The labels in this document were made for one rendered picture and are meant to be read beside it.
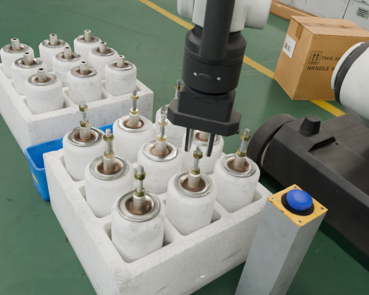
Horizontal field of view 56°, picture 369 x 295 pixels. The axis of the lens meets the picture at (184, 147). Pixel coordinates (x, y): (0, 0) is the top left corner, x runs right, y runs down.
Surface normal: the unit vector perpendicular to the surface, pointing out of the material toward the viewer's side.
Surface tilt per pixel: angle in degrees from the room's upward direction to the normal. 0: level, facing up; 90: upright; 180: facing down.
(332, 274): 0
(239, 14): 90
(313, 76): 90
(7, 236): 0
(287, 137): 46
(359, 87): 87
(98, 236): 0
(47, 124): 90
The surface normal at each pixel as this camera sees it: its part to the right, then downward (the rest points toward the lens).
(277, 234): -0.81, 0.27
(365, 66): -0.66, -0.18
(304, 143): -0.51, -0.39
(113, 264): 0.11, -0.80
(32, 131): 0.59, 0.53
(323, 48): 0.15, 0.60
